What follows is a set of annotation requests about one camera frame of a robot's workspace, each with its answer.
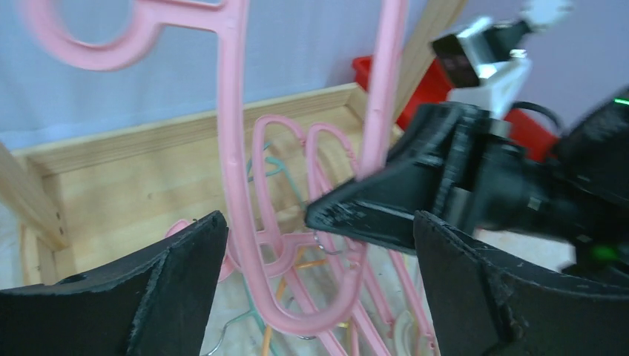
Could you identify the red plastic bin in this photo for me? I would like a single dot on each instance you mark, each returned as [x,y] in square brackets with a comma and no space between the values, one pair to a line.
[434,87]

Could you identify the beige plastic hanger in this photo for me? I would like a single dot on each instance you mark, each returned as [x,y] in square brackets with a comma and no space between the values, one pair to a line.
[404,335]

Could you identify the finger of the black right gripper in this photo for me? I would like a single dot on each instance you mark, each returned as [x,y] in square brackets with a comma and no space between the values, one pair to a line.
[379,209]

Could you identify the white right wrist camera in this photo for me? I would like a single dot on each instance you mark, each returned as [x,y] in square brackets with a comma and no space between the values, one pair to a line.
[484,60]

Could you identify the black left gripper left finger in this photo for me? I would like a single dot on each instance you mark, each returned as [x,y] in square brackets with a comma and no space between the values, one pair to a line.
[155,301]

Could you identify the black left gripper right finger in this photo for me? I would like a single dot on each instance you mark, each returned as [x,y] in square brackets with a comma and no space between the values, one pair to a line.
[485,301]

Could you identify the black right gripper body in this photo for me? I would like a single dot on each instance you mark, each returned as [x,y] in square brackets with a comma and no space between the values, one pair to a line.
[451,163]

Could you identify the large pink plastic hanger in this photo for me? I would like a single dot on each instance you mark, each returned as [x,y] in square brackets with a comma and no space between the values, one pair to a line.
[228,20]

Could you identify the wooden hanger rack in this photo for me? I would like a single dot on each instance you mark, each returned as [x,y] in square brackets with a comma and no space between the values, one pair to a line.
[122,155]

